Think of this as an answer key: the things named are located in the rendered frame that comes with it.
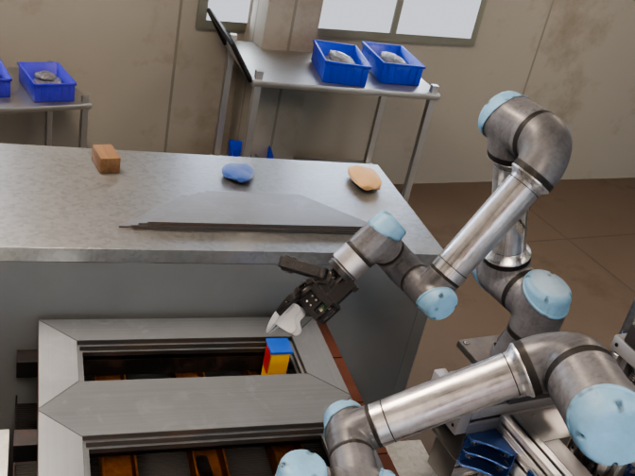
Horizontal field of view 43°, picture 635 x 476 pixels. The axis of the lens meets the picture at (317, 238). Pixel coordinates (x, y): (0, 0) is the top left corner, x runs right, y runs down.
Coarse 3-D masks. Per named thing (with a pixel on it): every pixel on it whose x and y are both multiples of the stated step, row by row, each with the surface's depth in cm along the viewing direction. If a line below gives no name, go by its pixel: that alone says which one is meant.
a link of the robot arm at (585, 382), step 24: (576, 360) 125; (600, 360) 124; (552, 384) 127; (576, 384) 122; (600, 384) 119; (624, 384) 120; (576, 408) 120; (600, 408) 117; (624, 408) 116; (576, 432) 119; (600, 432) 118; (624, 432) 118; (600, 456) 120; (624, 456) 120
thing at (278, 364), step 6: (270, 354) 210; (276, 354) 210; (282, 354) 210; (288, 354) 211; (270, 360) 210; (276, 360) 210; (282, 360) 211; (288, 360) 211; (270, 366) 211; (276, 366) 211; (282, 366) 212; (264, 372) 215; (270, 372) 212; (276, 372) 212; (282, 372) 213
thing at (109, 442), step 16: (80, 352) 203; (96, 352) 204; (112, 352) 206; (128, 352) 207; (144, 352) 208; (160, 352) 210; (176, 352) 211; (192, 352) 213; (208, 352) 214; (224, 352) 216; (80, 368) 196; (304, 368) 210; (160, 432) 181; (176, 432) 182; (192, 432) 183; (208, 432) 185; (224, 432) 186; (240, 432) 187; (256, 432) 188; (272, 432) 189; (288, 432) 191; (304, 432) 192; (320, 432) 194; (96, 448) 176; (112, 448) 177; (128, 448) 179; (144, 448) 180; (160, 448) 181; (176, 448) 183
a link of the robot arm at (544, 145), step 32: (544, 128) 163; (544, 160) 162; (512, 192) 164; (544, 192) 164; (480, 224) 165; (512, 224) 166; (448, 256) 167; (480, 256) 166; (416, 288) 169; (448, 288) 166
